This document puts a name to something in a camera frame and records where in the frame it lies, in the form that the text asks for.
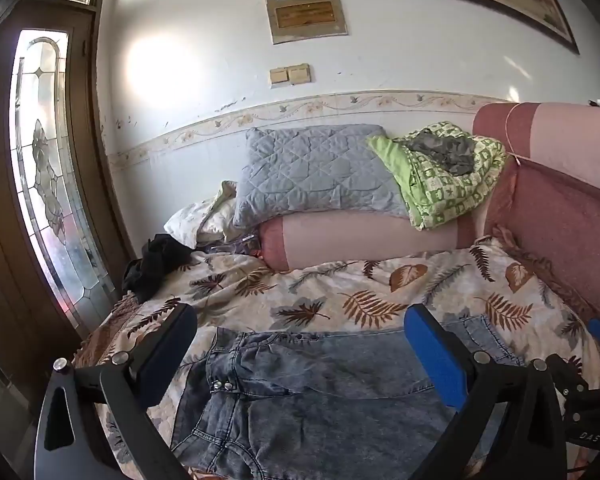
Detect cream crumpled cloth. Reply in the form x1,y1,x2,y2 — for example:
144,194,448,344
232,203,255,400
164,180,241,250

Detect clear plastic packet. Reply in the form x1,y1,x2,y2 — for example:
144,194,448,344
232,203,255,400
207,232,263,259

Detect leaf print blanket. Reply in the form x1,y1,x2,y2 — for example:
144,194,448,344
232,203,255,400
72,237,600,480

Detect grey quilted pillow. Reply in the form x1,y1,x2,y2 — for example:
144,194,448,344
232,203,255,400
232,124,412,231

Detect brown ruffled sofa cover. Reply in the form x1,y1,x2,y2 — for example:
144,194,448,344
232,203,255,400
490,224,591,320

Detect grey crumpled garment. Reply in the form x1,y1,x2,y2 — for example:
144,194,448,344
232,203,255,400
404,129,477,177

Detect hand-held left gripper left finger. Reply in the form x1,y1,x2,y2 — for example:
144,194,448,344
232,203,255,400
34,302,199,480

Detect pink bolster pillow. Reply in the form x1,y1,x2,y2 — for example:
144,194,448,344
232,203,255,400
257,200,488,275

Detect green patterned quilt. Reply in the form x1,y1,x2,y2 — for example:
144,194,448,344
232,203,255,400
367,121,508,232

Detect beige wall panel box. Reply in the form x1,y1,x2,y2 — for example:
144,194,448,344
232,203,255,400
266,0,350,45

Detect wooden stained glass door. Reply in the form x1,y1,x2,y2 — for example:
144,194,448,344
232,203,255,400
0,0,131,341

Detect red and pink sofa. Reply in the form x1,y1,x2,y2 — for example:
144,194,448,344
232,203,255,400
472,101,600,333

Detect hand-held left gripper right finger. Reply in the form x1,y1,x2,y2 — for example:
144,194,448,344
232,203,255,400
403,303,568,480

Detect thin yellow cord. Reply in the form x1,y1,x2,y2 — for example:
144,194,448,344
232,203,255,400
505,104,532,166

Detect black cloth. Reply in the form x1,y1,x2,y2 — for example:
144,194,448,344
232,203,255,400
121,234,196,305

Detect blue denim pants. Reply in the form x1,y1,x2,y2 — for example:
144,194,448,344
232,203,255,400
170,316,526,480

